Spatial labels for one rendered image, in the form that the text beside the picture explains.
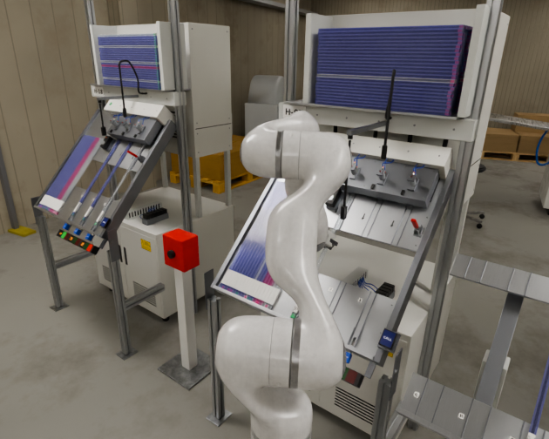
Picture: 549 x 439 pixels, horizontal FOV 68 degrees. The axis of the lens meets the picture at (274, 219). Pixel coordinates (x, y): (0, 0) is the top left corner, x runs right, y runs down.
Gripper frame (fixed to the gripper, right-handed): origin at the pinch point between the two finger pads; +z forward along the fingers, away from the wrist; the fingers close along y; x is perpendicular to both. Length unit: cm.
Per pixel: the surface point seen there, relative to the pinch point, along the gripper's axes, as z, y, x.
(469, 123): -6, -35, -50
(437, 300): 39, -34, 2
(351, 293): -1.2, -15.4, 14.1
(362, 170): 0.6, -2.2, -30.4
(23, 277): 45, 244, 84
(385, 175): -0.4, -11.9, -29.7
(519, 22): 531, 62, -564
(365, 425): 57, -20, 61
